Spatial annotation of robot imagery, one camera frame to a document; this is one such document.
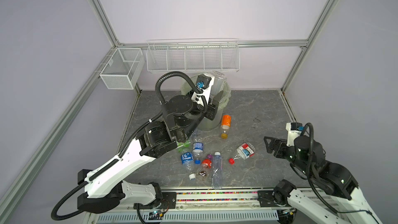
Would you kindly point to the red label scenic bottle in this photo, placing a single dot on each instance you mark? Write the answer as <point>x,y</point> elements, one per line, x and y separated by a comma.
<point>242,152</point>

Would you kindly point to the blue label bottle lower left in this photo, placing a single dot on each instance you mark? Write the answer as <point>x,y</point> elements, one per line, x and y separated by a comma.
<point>188,162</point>

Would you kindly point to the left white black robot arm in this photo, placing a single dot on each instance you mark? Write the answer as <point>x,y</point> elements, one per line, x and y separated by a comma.
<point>104,188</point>

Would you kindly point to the blue label bottle blue cap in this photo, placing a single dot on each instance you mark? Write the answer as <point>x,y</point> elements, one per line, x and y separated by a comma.
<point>197,148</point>

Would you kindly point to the clear square plastic container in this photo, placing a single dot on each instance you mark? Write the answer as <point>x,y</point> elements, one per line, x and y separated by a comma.
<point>219,80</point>

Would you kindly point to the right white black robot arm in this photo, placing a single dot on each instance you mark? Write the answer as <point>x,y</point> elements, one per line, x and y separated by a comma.
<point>342,200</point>

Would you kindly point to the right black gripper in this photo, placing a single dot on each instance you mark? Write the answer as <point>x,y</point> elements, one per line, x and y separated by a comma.
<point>282,144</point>

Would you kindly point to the small white mesh basket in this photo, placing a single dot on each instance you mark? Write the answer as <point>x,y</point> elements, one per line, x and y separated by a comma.
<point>123,69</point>

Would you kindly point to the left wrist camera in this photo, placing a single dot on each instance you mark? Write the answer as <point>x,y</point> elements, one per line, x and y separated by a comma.
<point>205,83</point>

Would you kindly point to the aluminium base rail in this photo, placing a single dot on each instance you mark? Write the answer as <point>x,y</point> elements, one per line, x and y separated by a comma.
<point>217,199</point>

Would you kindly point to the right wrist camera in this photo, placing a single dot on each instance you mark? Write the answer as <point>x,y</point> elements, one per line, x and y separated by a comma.
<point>294,130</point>

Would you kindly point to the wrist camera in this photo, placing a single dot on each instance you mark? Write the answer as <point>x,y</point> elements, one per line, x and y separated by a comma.
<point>205,83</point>
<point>294,130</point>

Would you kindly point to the green-lined mesh waste bin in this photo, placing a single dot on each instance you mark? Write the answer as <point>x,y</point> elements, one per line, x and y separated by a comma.
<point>220,91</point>

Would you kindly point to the orange label bottle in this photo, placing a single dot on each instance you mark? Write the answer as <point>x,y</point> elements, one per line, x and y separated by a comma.
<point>225,126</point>

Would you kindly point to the red cap cola bottle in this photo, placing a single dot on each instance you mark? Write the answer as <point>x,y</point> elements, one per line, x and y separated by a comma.
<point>204,171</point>

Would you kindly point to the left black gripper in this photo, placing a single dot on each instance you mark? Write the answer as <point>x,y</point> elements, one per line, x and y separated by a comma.
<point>211,108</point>

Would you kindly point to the light green label bottle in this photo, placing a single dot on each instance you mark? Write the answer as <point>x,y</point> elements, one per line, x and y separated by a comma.
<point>181,146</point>

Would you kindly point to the long white wire basket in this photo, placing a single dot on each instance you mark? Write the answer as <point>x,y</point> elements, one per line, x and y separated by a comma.
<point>193,55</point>

